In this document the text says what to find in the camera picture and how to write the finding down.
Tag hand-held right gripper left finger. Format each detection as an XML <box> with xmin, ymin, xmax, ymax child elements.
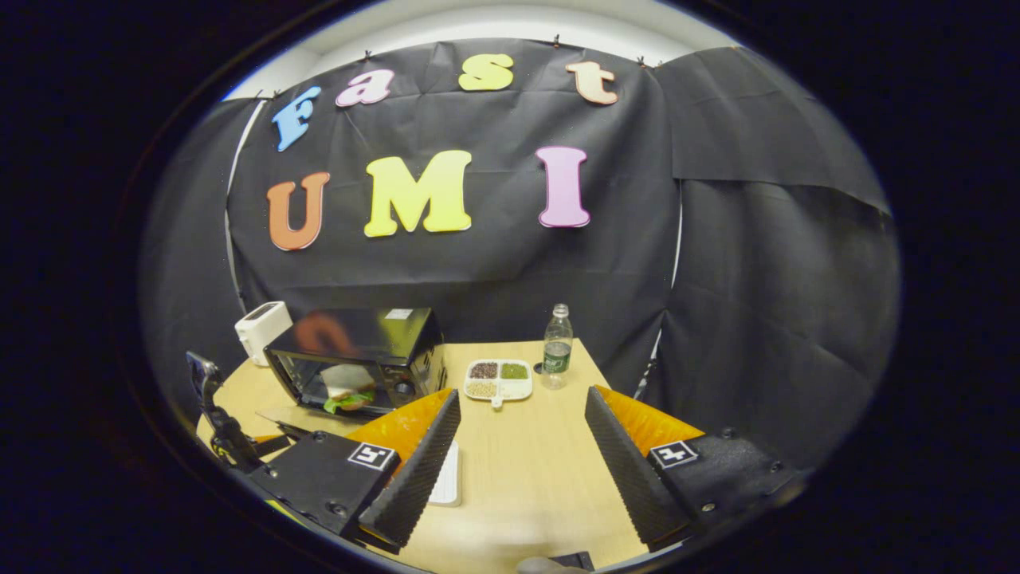
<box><xmin>247</xmin><ymin>388</ymin><xmax>463</xmax><ymax>551</ymax></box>

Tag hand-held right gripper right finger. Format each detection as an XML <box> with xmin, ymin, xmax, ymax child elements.
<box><xmin>584</xmin><ymin>385</ymin><xmax>802</xmax><ymax>552</ymax></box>

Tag sandwich with lettuce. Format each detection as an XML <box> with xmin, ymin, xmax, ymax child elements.
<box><xmin>321</xmin><ymin>364</ymin><xmax>377</xmax><ymax>415</ymax></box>

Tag black electric oven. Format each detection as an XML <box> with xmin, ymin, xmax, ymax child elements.
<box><xmin>255</xmin><ymin>307</ymin><xmax>449</xmax><ymax>435</ymax></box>

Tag small white plate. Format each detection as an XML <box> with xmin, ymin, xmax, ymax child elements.
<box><xmin>428</xmin><ymin>438</ymin><xmax>463</xmax><ymax>508</ymax></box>

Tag white toaster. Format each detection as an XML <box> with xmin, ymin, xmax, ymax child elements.
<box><xmin>234</xmin><ymin>301</ymin><xmax>294</xmax><ymax>368</ymax></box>

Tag white divided dish with grains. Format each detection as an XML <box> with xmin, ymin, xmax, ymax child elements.
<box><xmin>464</xmin><ymin>359</ymin><xmax>534</xmax><ymax>411</ymax></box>

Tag clear plastic water bottle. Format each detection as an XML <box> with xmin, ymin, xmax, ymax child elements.
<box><xmin>542</xmin><ymin>303</ymin><xmax>575</xmax><ymax>390</ymax></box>

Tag black backdrop cloth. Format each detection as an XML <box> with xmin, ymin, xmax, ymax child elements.
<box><xmin>139</xmin><ymin>38</ymin><xmax>901</xmax><ymax>471</ymax></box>

